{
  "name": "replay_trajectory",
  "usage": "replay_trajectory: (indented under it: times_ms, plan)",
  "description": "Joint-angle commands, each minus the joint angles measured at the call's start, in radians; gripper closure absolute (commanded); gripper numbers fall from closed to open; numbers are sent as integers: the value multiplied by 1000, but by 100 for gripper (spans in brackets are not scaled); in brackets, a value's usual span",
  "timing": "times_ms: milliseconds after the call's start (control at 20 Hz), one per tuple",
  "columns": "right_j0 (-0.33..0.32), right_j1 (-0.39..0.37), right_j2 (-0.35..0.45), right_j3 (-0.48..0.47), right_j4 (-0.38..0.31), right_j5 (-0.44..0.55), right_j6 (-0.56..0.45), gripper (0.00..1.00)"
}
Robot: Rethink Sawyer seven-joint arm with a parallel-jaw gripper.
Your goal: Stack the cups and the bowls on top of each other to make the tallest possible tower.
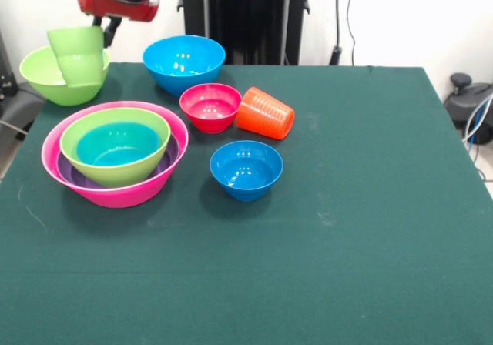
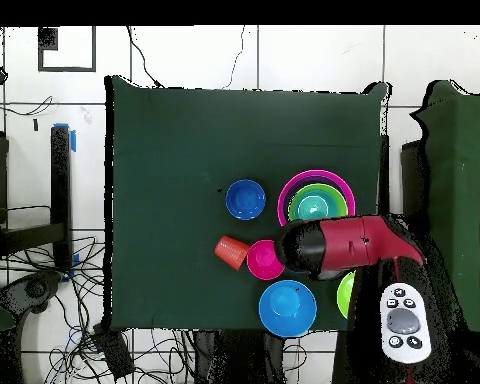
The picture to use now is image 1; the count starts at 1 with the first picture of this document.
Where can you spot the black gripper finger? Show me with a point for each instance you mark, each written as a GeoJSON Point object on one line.
{"type": "Point", "coordinates": [109, 31]}
{"type": "Point", "coordinates": [97, 21]}

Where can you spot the lime green small cup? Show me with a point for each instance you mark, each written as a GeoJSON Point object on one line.
{"type": "Point", "coordinates": [79, 56]}

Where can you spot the blue large bowl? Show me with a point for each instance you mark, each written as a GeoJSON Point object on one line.
{"type": "Point", "coordinates": [184, 64]}

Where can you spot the lime green large bowl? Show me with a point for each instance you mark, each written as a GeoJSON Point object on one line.
{"type": "Point", "coordinates": [38, 79]}
{"type": "Point", "coordinates": [115, 175]}

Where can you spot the turquoise bowl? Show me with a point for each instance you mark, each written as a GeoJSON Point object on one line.
{"type": "Point", "coordinates": [115, 145]}

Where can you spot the red small bowl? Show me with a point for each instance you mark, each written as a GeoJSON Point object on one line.
{"type": "Point", "coordinates": [210, 108]}

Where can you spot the purple shallow bowl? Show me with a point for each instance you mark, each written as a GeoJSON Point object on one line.
{"type": "Point", "coordinates": [169, 160]}

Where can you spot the pink large bowl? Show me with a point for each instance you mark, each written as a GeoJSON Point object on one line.
{"type": "Point", "coordinates": [119, 198]}

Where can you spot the orange cup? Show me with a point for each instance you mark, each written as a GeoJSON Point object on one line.
{"type": "Point", "coordinates": [265, 114]}

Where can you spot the dark blue small bowl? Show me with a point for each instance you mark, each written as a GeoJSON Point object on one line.
{"type": "Point", "coordinates": [245, 171]}

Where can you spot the black stand base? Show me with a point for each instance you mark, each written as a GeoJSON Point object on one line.
{"type": "Point", "coordinates": [19, 106]}
{"type": "Point", "coordinates": [468, 102]}

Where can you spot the dark green table cloth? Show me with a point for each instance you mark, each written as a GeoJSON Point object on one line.
{"type": "Point", "coordinates": [246, 264]}

